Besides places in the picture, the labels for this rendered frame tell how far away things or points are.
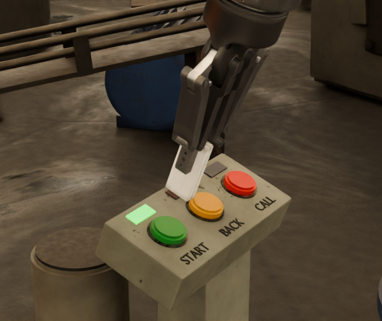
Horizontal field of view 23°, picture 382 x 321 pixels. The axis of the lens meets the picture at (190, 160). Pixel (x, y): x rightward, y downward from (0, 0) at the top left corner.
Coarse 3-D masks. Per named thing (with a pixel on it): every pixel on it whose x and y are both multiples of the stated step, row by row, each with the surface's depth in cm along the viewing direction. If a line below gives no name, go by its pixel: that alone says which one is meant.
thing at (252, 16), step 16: (208, 0) 85; (224, 0) 83; (208, 16) 85; (224, 16) 83; (240, 16) 83; (256, 16) 83; (272, 16) 83; (224, 32) 84; (240, 32) 83; (256, 32) 83; (272, 32) 84; (208, 48) 85; (224, 48) 85; (240, 48) 87; (256, 48) 85; (224, 64) 86
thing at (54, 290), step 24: (48, 240) 117; (72, 240) 117; (96, 240) 117; (48, 264) 111; (72, 264) 111; (96, 264) 111; (48, 288) 112; (72, 288) 111; (96, 288) 111; (120, 288) 114; (48, 312) 113; (72, 312) 112; (96, 312) 113; (120, 312) 115
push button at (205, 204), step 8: (200, 192) 107; (192, 200) 106; (200, 200) 106; (208, 200) 106; (216, 200) 107; (192, 208) 105; (200, 208) 105; (208, 208) 105; (216, 208) 106; (200, 216) 105; (208, 216) 105; (216, 216) 106
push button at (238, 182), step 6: (228, 174) 112; (234, 174) 112; (240, 174) 113; (246, 174) 113; (228, 180) 111; (234, 180) 111; (240, 180) 112; (246, 180) 112; (252, 180) 112; (228, 186) 111; (234, 186) 111; (240, 186) 111; (246, 186) 111; (252, 186) 111; (234, 192) 111; (240, 192) 111; (246, 192) 111; (252, 192) 112
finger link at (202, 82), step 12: (204, 84) 84; (180, 96) 88; (192, 96) 86; (204, 96) 86; (180, 108) 88; (192, 108) 87; (204, 108) 88; (180, 120) 89; (192, 120) 88; (180, 132) 90; (192, 132) 89; (192, 144) 90
